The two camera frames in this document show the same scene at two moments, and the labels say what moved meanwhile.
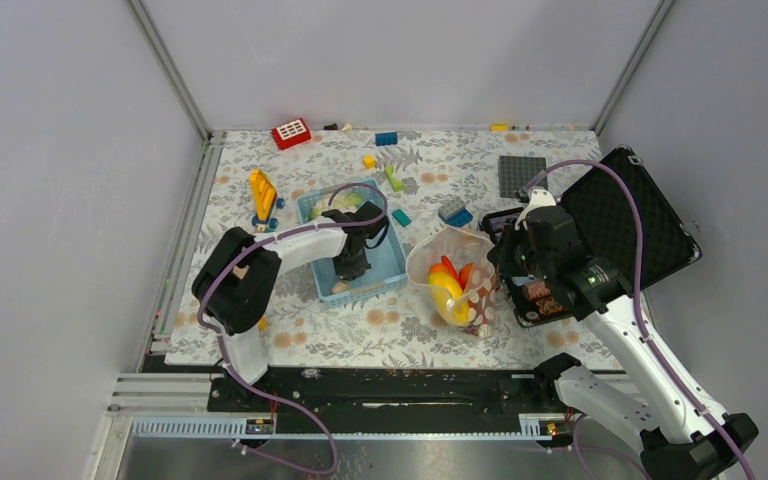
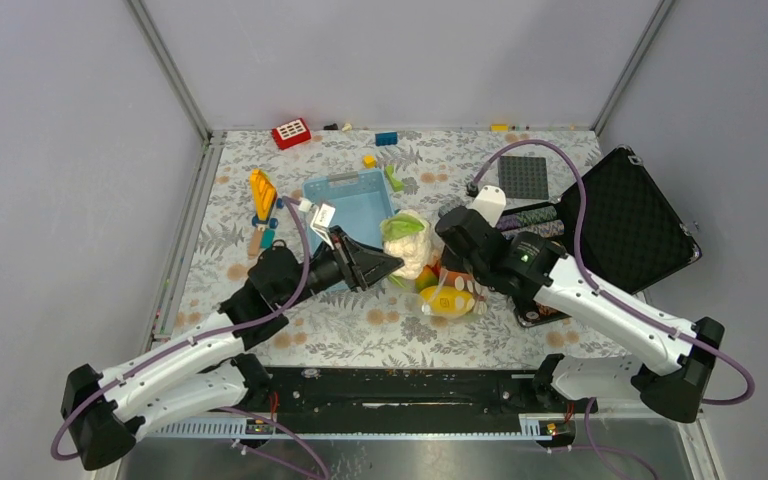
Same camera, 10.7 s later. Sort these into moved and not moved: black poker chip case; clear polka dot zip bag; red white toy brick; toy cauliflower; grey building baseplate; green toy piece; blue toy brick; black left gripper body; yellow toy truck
Moved: clear polka dot zip bag; black left gripper body; toy cauliflower
Not moved: red white toy brick; grey building baseplate; yellow toy truck; green toy piece; black poker chip case; blue toy brick
